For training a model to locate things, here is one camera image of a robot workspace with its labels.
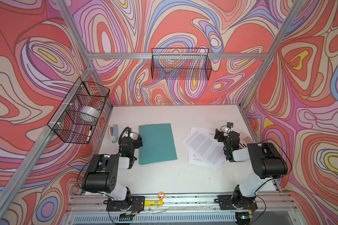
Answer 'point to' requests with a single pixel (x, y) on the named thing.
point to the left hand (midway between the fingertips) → (133, 135)
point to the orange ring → (158, 194)
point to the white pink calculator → (245, 139)
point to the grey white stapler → (113, 132)
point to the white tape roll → (89, 111)
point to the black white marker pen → (89, 133)
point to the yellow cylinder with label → (153, 203)
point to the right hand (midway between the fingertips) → (223, 131)
